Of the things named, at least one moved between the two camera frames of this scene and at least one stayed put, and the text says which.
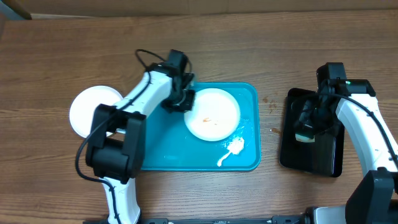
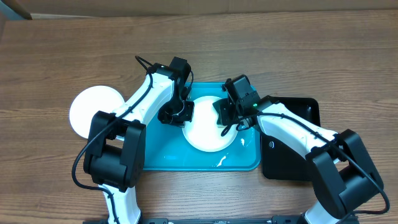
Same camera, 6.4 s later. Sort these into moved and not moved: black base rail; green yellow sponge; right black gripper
Moved: green yellow sponge; right black gripper
Not moved: black base rail
